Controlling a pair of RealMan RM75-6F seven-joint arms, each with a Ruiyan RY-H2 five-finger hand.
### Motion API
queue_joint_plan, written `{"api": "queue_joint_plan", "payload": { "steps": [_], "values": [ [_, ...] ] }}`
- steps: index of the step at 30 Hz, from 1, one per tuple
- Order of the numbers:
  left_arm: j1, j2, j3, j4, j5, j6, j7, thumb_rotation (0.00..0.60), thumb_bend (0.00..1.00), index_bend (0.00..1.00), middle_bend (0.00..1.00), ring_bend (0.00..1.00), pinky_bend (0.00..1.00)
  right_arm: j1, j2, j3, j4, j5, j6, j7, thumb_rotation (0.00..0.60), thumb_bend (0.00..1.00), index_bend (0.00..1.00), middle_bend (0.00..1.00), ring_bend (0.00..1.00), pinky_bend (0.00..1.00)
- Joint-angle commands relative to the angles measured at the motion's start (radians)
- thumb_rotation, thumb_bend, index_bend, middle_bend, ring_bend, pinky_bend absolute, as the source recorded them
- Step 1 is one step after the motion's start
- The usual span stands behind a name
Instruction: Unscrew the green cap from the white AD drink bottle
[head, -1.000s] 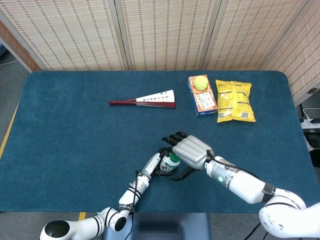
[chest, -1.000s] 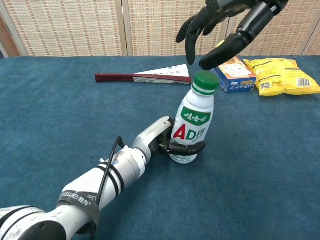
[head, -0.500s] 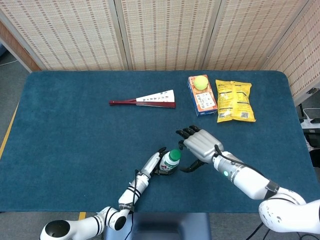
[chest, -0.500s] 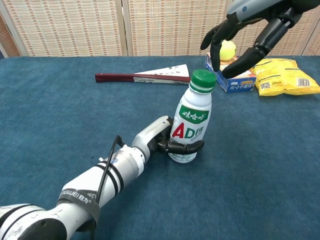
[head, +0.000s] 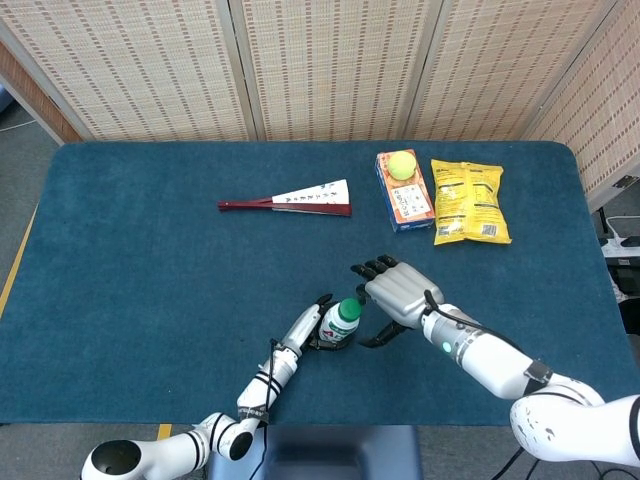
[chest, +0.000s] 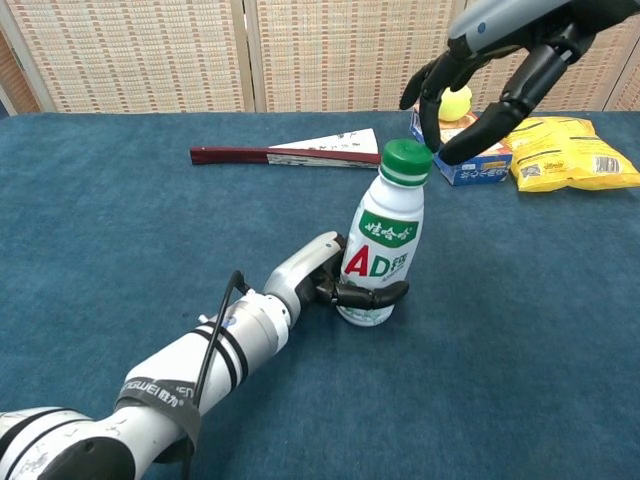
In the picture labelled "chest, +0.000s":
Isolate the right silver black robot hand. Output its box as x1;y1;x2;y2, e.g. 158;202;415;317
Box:
398;0;640;166

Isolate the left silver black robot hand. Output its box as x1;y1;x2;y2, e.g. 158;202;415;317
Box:
263;230;410;321

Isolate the white AD calcium milk bottle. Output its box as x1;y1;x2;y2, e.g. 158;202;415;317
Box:
335;164;426;327

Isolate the green bottle cap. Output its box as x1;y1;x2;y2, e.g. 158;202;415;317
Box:
380;139;433;188

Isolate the yellow tennis ball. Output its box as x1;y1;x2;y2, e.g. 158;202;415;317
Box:
438;84;474;123

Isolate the red and white folding fan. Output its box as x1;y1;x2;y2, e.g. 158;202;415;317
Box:
189;127;382;170

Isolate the yellow snack bag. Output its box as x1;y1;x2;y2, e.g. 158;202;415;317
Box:
502;117;640;194

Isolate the blue and orange carton box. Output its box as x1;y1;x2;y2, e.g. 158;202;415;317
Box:
409;107;514;187

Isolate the blue felt table cover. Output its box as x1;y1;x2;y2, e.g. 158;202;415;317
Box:
0;110;640;480

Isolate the brown woven screen panel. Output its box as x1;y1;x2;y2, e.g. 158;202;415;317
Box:
0;29;42;116

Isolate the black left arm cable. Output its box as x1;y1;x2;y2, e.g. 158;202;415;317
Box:
182;269;251;480

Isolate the grey left arm strap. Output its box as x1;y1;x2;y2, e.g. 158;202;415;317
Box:
113;374;202;449

